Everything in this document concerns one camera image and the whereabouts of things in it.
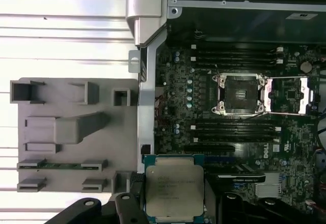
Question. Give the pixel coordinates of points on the grey plastic parts rack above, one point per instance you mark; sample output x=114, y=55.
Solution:
x=71, y=157

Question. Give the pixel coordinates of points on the green motherboard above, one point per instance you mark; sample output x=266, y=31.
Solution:
x=293, y=142

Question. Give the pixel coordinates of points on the silver CPU green edge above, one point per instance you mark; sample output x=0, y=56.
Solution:
x=173, y=188

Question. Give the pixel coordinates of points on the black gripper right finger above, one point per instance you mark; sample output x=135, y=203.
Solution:
x=229, y=211

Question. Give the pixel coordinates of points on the black graphics card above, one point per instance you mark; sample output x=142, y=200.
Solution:
x=242, y=177

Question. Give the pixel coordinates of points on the round coin battery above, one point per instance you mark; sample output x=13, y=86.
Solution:
x=305, y=66

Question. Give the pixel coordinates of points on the silver chipset heatsink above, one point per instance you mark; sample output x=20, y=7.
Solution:
x=267, y=185

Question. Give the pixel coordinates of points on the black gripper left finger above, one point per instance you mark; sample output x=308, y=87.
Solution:
x=124, y=208

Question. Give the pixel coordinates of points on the RAM slot white clips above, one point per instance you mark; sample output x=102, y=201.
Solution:
x=229, y=48
x=229, y=128
x=229, y=59
x=229, y=139

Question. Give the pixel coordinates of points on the open black PC case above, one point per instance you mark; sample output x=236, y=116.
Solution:
x=146, y=94

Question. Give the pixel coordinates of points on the blue expansion slot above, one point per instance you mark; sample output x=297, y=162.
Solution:
x=219, y=159

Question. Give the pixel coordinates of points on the CPU socket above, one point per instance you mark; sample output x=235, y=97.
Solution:
x=239, y=94

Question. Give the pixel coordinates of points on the metal socket cover frame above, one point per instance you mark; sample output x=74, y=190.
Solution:
x=305, y=96

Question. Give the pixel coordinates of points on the RAM slot black clips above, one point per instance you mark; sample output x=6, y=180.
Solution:
x=229, y=65
x=229, y=122
x=229, y=54
x=229, y=133

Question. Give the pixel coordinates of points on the black expansion slot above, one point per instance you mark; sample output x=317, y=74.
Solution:
x=208, y=148

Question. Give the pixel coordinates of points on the green RAM stick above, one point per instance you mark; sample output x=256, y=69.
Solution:
x=63, y=166

